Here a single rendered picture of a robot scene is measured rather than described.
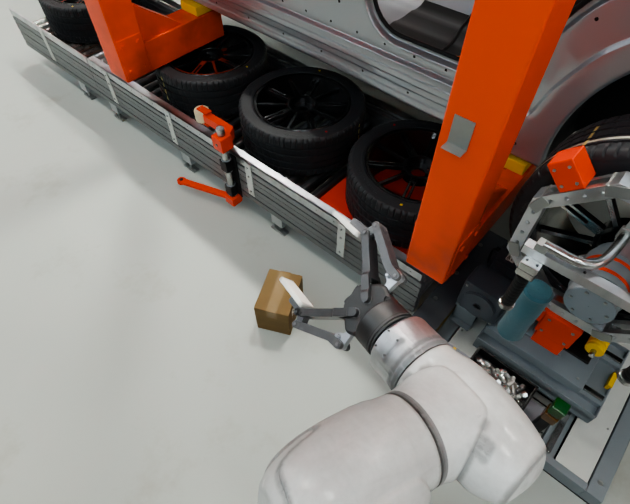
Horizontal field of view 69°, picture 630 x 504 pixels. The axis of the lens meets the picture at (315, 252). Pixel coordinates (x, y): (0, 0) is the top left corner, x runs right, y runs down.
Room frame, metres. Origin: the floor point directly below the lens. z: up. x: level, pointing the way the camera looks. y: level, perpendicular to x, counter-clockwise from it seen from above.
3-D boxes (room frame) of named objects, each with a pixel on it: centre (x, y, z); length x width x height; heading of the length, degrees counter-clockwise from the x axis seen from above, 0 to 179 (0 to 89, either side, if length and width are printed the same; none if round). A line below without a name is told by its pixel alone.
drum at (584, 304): (0.70, -0.79, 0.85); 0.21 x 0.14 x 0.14; 138
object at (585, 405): (0.85, -0.98, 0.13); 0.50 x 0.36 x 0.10; 48
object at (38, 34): (3.32, 1.51, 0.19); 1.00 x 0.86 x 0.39; 48
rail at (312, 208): (1.88, 0.47, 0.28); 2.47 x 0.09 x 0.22; 48
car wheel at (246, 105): (2.06, 0.07, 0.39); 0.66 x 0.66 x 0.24
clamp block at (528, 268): (0.71, -0.57, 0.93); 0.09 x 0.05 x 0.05; 138
